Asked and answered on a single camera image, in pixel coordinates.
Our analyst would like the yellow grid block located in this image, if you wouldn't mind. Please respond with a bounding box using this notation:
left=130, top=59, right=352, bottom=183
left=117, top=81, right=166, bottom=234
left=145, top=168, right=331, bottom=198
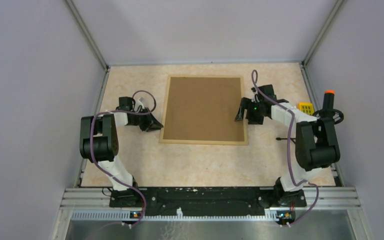
left=297, top=102, right=315, bottom=116

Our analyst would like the black mini tripod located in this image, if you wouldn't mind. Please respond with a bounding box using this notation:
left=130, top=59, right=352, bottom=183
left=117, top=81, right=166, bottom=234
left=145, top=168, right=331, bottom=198
left=275, top=137, right=296, bottom=144

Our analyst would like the black microphone orange tip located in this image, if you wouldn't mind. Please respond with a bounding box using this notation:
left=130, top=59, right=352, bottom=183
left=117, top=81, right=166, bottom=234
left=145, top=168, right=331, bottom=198
left=313, top=90, right=344, bottom=125

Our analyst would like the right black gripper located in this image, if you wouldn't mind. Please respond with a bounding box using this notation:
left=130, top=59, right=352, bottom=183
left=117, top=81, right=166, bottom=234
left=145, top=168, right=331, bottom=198
left=234, top=97, right=263, bottom=126

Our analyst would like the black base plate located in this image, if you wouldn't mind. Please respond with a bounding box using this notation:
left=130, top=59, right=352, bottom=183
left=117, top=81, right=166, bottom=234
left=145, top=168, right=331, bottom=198
left=109, top=186, right=307, bottom=217

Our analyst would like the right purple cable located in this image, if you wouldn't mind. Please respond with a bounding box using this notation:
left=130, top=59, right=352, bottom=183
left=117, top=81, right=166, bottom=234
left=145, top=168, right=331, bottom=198
left=250, top=69, right=320, bottom=228

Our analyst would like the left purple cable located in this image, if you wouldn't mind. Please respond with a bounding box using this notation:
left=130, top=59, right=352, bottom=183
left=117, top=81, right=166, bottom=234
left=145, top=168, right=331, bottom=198
left=89, top=90, right=158, bottom=229

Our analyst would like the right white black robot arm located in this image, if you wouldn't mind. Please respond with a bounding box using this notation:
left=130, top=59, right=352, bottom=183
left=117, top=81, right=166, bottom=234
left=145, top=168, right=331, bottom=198
left=234, top=84, right=344, bottom=206

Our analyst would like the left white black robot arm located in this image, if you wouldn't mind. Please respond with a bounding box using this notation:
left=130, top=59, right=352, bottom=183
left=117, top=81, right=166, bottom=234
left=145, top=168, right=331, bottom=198
left=79, top=96, right=164, bottom=207

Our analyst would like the brown backing board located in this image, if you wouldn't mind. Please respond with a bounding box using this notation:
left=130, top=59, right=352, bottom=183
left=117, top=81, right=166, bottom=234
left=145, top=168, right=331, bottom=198
left=162, top=76, right=246, bottom=143

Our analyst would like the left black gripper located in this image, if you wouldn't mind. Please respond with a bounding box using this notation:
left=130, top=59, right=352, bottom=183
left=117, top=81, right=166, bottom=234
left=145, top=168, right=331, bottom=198
left=129, top=107, right=164, bottom=132

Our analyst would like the light wooden picture frame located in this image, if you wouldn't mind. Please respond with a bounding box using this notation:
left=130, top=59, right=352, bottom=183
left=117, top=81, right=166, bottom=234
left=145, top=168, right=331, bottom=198
left=158, top=74, right=249, bottom=147

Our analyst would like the purple cable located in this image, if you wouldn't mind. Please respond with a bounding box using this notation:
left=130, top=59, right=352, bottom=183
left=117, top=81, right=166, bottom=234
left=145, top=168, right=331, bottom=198
left=250, top=69, right=320, bottom=228
left=89, top=90, right=158, bottom=229

